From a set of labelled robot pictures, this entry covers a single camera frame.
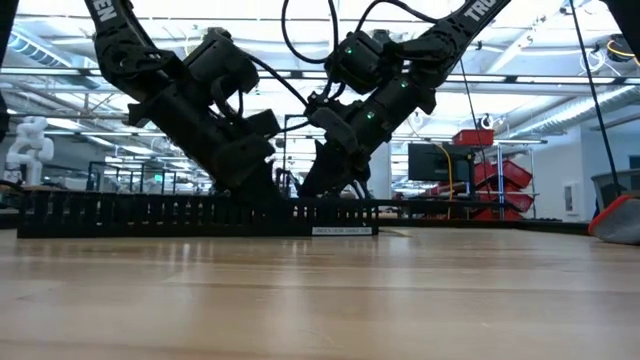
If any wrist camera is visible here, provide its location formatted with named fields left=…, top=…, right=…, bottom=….
left=309, top=107, right=359, bottom=154
left=212, top=134, right=277, bottom=190

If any black aluminium table frame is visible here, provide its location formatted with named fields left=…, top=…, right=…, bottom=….
left=0, top=208, right=591, bottom=235

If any black ceiling cable reel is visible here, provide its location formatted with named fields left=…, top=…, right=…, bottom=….
left=605, top=32, right=640, bottom=65

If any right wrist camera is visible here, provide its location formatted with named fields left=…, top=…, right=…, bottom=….
left=309, top=107, right=359, bottom=154

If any dark grey container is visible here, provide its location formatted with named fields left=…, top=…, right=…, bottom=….
left=590, top=168, right=640, bottom=211

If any red storage bin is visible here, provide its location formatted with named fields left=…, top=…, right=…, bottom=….
left=472, top=189, right=536, bottom=215
left=472, top=158, right=535, bottom=191
left=451, top=128, right=497, bottom=149
left=469, top=207, right=525, bottom=222

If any black background gantry frame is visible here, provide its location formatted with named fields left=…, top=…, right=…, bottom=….
left=282, top=112, right=314, bottom=199

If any black slotted cable duct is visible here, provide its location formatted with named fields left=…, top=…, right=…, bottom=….
left=16, top=189, right=380, bottom=239

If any white building column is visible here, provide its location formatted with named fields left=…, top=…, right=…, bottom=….
left=368, top=142, right=394, bottom=201

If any thin black hanging cable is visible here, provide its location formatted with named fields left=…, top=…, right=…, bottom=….
left=568, top=0, right=627, bottom=201
left=457, top=59, right=497, bottom=202

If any silver metal rack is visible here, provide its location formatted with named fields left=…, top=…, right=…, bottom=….
left=492, top=138, right=549, bottom=222

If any yellow hanging cable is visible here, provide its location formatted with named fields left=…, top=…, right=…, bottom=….
left=432, top=142, right=455, bottom=222

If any grey black work glove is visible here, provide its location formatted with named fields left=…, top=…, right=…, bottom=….
left=587, top=193, right=640, bottom=247

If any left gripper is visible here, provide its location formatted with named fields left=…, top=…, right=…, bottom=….
left=127, top=82, right=283, bottom=201

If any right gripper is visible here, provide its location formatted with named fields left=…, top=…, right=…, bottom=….
left=298, top=74, right=437, bottom=199

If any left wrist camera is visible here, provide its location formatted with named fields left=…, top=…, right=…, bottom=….
left=212, top=134, right=277, bottom=190

